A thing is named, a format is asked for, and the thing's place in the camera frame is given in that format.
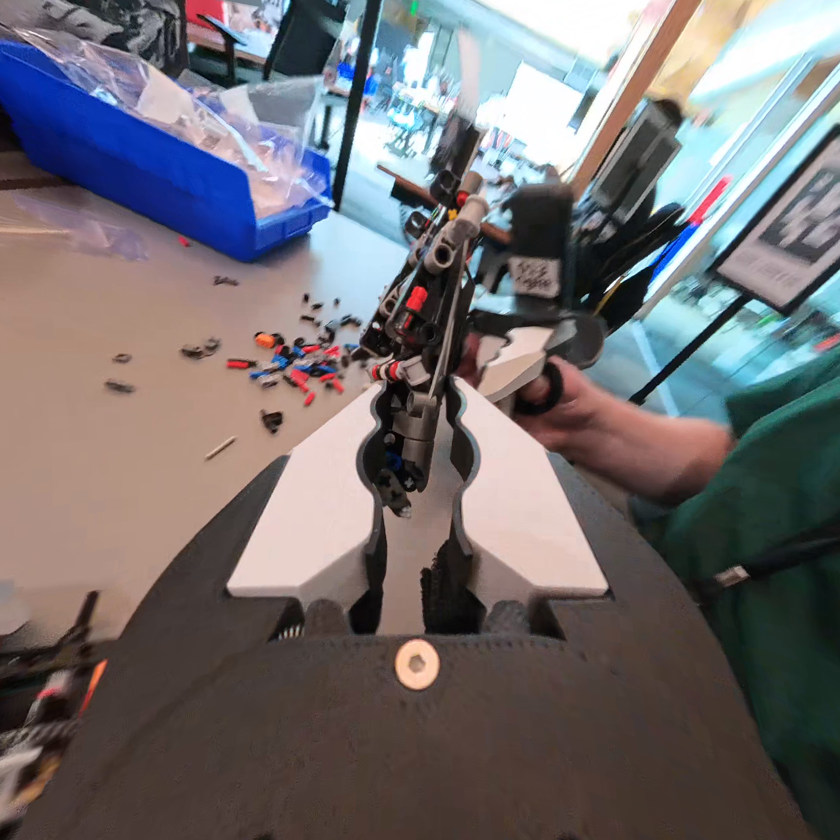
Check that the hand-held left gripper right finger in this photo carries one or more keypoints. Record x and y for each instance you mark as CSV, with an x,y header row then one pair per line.
x,y
525,525

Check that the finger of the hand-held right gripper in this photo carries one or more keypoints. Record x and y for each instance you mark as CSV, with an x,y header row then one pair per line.
x,y
518,367

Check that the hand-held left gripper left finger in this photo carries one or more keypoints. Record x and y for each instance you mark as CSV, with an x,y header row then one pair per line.
x,y
308,518

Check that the grey black lego assembly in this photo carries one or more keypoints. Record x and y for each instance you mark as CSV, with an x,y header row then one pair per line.
x,y
420,315

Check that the person's right forearm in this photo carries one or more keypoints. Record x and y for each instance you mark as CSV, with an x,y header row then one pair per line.
x,y
656,453

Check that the pile of loose lego pieces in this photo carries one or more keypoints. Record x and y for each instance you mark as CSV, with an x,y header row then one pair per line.
x,y
298,377

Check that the person's right hand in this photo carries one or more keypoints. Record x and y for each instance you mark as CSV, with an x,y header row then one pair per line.
x,y
577,420

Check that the framed sign on stand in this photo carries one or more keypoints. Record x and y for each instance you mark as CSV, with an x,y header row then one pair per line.
x,y
787,229

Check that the clear plastic bag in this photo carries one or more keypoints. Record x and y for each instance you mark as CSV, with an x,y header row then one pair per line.
x,y
79,229

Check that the pile of clear plastic bags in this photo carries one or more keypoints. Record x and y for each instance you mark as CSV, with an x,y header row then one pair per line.
x,y
164,105

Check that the large blue plastic bin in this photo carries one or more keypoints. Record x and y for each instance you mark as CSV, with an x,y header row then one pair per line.
x,y
131,164

